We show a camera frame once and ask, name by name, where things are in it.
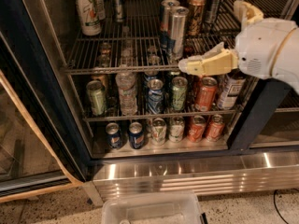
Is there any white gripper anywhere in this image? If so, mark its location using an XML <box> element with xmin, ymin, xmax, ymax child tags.
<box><xmin>178</xmin><ymin>0</ymin><xmax>298</xmax><ymax>80</ymax></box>

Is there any silver redbull can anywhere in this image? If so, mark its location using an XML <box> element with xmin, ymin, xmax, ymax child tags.
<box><xmin>166</xmin><ymin>7</ymin><xmax>189</xmax><ymax>60</ymax></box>
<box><xmin>160</xmin><ymin>0</ymin><xmax>179</xmax><ymax>50</ymax></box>

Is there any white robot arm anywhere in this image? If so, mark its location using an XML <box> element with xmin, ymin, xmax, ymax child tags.
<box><xmin>178</xmin><ymin>0</ymin><xmax>299</xmax><ymax>92</ymax></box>

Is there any dark tall can back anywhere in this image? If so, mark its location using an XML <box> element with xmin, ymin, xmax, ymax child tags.
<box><xmin>205</xmin><ymin>0</ymin><xmax>221</xmax><ymax>24</ymax></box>

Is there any gold black tall can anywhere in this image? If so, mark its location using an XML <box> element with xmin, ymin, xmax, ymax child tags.
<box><xmin>188</xmin><ymin>0</ymin><xmax>206</xmax><ymax>36</ymax></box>

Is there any orange can middle shelf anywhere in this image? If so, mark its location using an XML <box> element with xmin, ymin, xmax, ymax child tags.
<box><xmin>195</xmin><ymin>77</ymin><xmax>218</xmax><ymax>112</ymax></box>

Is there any green can centre middle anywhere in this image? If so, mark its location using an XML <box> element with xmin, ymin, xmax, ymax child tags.
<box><xmin>171</xmin><ymin>77</ymin><xmax>188</xmax><ymax>111</ymax></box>

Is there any right orange can bottom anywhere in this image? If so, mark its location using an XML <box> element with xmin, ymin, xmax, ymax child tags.
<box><xmin>206</xmin><ymin>115</ymin><xmax>225</xmax><ymax>142</ymax></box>

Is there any orange can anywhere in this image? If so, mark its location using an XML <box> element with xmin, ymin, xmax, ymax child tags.
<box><xmin>206</xmin><ymin>115</ymin><xmax>225</xmax><ymax>142</ymax></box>
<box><xmin>187</xmin><ymin>115</ymin><xmax>206</xmax><ymax>143</ymax></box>

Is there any blue silver can middle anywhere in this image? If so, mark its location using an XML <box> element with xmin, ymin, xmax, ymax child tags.
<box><xmin>148</xmin><ymin>78</ymin><xmax>164</xmax><ymax>114</ymax></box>

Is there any left orange can bottom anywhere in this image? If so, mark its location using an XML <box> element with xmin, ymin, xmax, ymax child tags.
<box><xmin>187</xmin><ymin>115</ymin><xmax>206</xmax><ymax>143</ymax></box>

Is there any right white green can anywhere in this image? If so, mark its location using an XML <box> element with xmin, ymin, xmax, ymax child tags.
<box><xmin>168</xmin><ymin>116</ymin><xmax>185</xmax><ymax>143</ymax></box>

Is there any white green can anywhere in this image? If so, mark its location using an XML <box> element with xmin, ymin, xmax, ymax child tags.
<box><xmin>168</xmin><ymin>116</ymin><xmax>185</xmax><ymax>143</ymax></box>
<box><xmin>151</xmin><ymin>119</ymin><xmax>166</xmax><ymax>146</ymax></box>

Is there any left white green can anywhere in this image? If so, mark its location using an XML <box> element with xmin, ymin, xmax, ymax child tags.
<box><xmin>151</xmin><ymin>119</ymin><xmax>166</xmax><ymax>146</ymax></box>

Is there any slim silver can back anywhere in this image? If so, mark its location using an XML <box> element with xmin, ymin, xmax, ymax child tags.
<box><xmin>111</xmin><ymin>0</ymin><xmax>125</xmax><ymax>22</ymax></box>

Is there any right blue pepsi can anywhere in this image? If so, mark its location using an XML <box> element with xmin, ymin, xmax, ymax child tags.
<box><xmin>128</xmin><ymin>121</ymin><xmax>144</xmax><ymax>149</ymax></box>

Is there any blue pepsi can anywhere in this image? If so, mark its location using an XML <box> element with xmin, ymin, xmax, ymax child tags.
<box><xmin>128</xmin><ymin>121</ymin><xmax>144</xmax><ymax>149</ymax></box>
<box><xmin>106</xmin><ymin>122</ymin><xmax>122</xmax><ymax>149</ymax></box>

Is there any white arizona tall can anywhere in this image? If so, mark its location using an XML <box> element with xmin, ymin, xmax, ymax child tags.
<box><xmin>76</xmin><ymin>0</ymin><xmax>101</xmax><ymax>35</ymax></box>

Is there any green can left middle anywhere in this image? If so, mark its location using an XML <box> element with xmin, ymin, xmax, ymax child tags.
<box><xmin>86</xmin><ymin>80</ymin><xmax>107</xmax><ymax>116</ymax></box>

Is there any left blue pepsi can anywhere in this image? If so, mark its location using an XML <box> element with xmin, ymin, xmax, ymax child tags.
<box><xmin>106</xmin><ymin>122</ymin><xmax>122</xmax><ymax>149</ymax></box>

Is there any steel fridge base grille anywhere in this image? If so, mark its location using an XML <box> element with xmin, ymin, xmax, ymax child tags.
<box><xmin>82</xmin><ymin>151</ymin><xmax>299</xmax><ymax>206</ymax></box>

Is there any glass fridge door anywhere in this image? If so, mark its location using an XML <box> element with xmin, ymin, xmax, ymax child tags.
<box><xmin>0</xmin><ymin>31</ymin><xmax>85</xmax><ymax>203</ymax></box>

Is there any white label dark bottle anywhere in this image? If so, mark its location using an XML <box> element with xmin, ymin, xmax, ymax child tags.
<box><xmin>217</xmin><ymin>70</ymin><xmax>246</xmax><ymax>110</ymax></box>

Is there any clear water bottle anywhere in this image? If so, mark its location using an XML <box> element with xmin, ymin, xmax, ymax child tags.
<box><xmin>116</xmin><ymin>72</ymin><xmax>137</xmax><ymax>116</ymax></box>

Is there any clear plastic bin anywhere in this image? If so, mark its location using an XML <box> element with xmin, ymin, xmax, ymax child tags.
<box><xmin>101</xmin><ymin>191</ymin><xmax>208</xmax><ymax>224</ymax></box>

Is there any dark fridge centre post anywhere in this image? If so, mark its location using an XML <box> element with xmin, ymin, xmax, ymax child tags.
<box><xmin>227</xmin><ymin>78</ymin><xmax>292</xmax><ymax>151</ymax></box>

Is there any middle wire shelf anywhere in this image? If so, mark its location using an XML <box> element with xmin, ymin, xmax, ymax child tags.
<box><xmin>83</xmin><ymin>105</ymin><xmax>243</xmax><ymax>122</ymax></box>

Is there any wire shelf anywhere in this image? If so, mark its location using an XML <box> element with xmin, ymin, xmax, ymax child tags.
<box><xmin>65</xmin><ymin>0</ymin><xmax>287</xmax><ymax>75</ymax></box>
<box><xmin>83</xmin><ymin>105</ymin><xmax>243</xmax><ymax>122</ymax></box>

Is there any top wire shelf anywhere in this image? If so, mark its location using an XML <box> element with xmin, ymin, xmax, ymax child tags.
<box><xmin>65</xmin><ymin>0</ymin><xmax>287</xmax><ymax>75</ymax></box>

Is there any black cable on floor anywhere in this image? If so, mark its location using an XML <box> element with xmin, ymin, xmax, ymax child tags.
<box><xmin>273</xmin><ymin>189</ymin><xmax>299</xmax><ymax>224</ymax></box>

